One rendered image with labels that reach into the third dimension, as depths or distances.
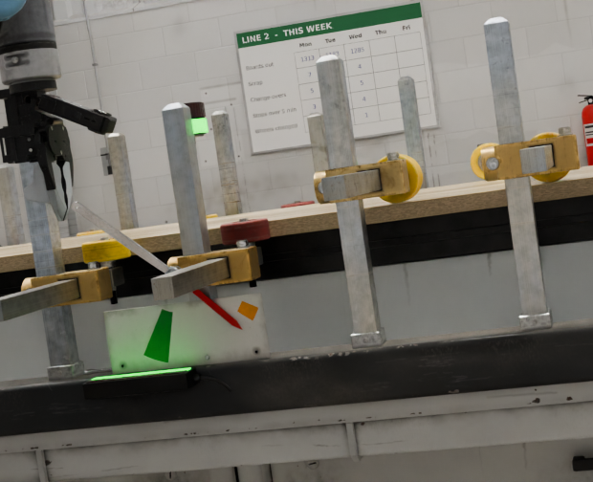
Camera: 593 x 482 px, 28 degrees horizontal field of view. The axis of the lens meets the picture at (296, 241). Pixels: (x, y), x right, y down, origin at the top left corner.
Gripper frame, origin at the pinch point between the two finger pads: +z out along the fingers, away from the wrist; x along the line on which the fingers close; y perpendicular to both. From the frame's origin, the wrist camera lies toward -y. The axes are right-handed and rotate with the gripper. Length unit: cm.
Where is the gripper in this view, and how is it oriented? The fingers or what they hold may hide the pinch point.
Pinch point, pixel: (65, 211)
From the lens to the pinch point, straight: 185.9
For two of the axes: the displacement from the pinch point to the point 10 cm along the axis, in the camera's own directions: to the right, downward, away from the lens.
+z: 1.4, 9.9, 0.5
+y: -9.6, 1.2, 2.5
